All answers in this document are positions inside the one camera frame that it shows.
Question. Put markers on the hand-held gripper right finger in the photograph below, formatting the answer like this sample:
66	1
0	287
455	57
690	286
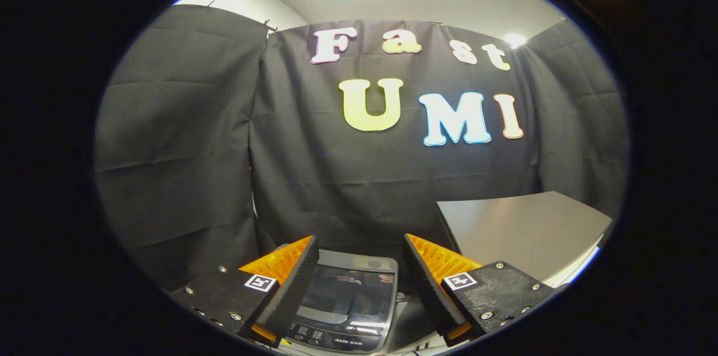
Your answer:
429	289

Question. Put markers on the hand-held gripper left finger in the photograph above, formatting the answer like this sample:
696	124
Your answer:
291	291

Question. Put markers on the grey washing machine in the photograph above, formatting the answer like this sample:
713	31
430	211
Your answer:
336	339

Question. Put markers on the beige cabinet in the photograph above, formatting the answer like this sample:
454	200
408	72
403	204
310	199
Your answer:
521	232

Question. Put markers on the white sheet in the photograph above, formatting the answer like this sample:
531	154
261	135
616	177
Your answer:
578	269

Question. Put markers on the black backdrop cloth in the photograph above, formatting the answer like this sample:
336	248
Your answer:
185	148

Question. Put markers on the small ceiling light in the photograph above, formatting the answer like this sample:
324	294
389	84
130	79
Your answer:
515	40

